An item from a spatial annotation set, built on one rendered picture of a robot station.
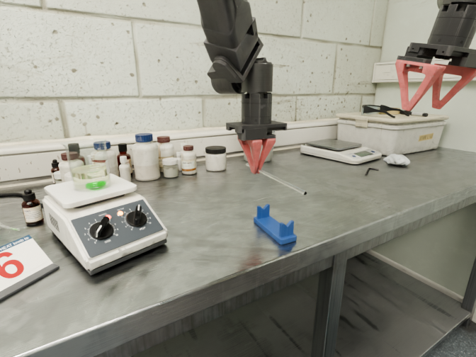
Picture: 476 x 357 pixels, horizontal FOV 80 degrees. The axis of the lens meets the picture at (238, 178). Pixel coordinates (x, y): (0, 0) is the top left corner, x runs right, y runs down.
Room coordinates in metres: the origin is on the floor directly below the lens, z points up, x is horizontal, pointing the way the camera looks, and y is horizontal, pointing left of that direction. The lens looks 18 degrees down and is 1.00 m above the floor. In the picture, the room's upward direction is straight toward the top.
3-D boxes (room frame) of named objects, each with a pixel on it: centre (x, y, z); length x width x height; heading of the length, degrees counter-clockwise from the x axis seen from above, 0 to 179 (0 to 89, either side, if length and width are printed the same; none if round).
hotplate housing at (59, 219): (0.46, 0.24, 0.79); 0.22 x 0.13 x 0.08; 46
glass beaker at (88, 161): (0.47, 0.26, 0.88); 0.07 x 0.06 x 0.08; 142
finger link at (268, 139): (0.54, -0.03, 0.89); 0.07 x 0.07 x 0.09; 25
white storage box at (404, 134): (1.26, -0.67, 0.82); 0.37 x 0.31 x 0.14; 118
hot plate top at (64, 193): (0.47, 0.26, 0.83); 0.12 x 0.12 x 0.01; 46
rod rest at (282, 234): (0.47, -0.07, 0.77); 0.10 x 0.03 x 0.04; 25
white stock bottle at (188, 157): (0.85, 0.15, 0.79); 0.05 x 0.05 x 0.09
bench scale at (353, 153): (1.09, -0.40, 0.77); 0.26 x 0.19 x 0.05; 37
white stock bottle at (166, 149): (0.88, 0.23, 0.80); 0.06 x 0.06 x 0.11
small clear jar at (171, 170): (0.82, 0.20, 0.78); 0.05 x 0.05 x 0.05
